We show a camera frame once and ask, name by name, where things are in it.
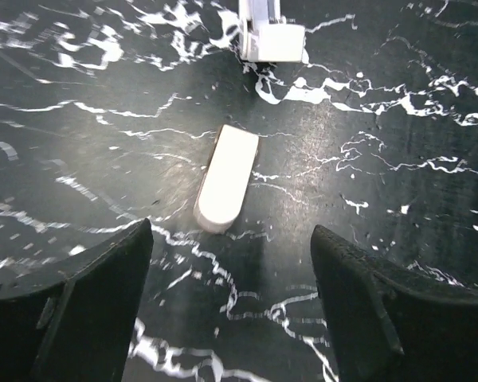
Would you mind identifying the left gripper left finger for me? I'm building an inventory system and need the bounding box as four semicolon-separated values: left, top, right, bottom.
0;219;153;381

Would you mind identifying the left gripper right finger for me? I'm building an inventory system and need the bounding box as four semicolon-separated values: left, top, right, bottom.
311;225;478;381

